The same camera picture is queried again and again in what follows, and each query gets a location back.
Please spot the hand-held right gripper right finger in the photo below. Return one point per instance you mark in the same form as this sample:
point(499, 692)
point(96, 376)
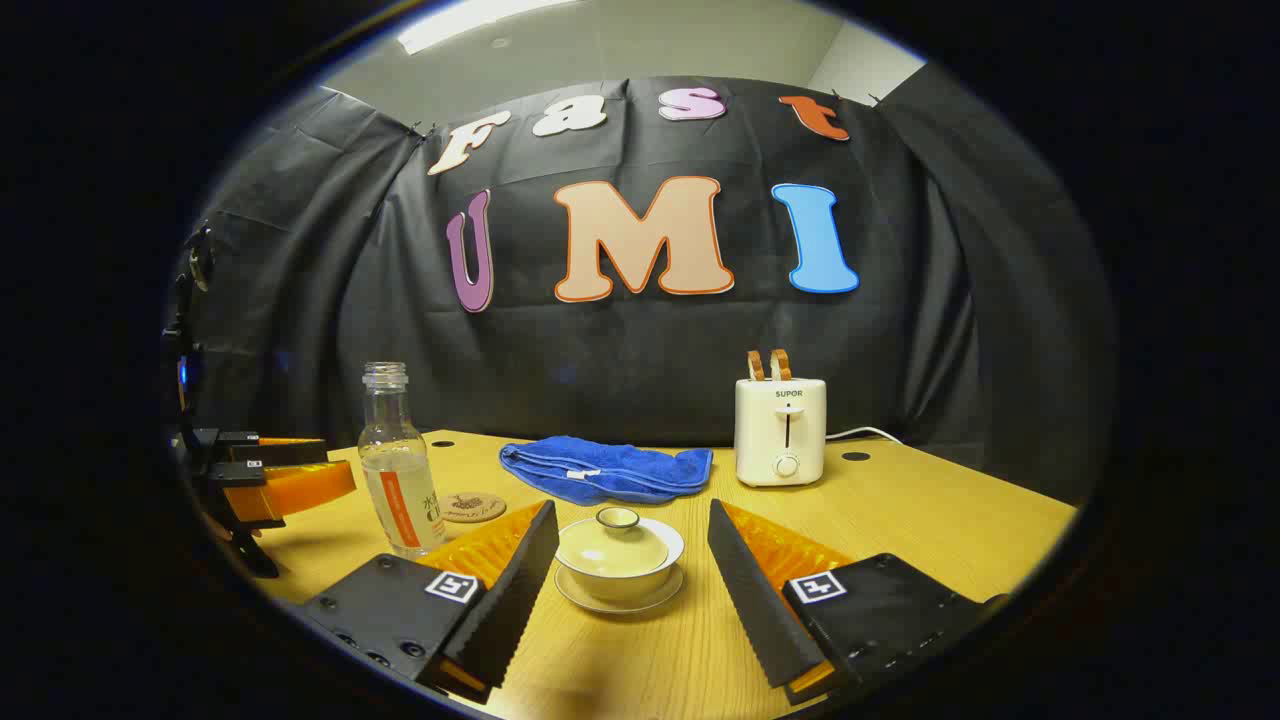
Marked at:
point(760, 610)

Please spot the cream white teacup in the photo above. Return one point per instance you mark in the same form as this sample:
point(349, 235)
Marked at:
point(620, 588)

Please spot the cream teacup lid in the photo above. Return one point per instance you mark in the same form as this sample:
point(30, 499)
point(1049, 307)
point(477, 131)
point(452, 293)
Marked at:
point(610, 550)

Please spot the cream teacup saucer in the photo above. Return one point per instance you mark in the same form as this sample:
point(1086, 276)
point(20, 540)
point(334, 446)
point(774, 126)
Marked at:
point(640, 606)

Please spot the black backdrop cloth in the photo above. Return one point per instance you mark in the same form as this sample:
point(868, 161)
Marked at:
point(620, 360)

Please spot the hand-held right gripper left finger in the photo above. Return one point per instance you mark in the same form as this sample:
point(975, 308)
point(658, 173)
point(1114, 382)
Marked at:
point(510, 600)

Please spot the round brown cork coaster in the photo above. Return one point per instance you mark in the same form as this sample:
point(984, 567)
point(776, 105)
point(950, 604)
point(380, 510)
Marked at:
point(478, 506)

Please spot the cream white toaster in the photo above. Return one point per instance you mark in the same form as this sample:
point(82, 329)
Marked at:
point(770, 430)

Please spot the blue towel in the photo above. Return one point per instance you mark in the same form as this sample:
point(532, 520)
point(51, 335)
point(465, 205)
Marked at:
point(600, 470)

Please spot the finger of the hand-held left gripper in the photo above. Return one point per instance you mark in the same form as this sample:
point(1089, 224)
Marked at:
point(300, 488)
point(290, 452)

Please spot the toast bread slice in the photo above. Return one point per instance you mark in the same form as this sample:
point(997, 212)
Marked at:
point(756, 366)
point(781, 365)

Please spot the clear plastic water bottle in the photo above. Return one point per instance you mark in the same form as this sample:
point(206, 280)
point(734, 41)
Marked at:
point(390, 450)

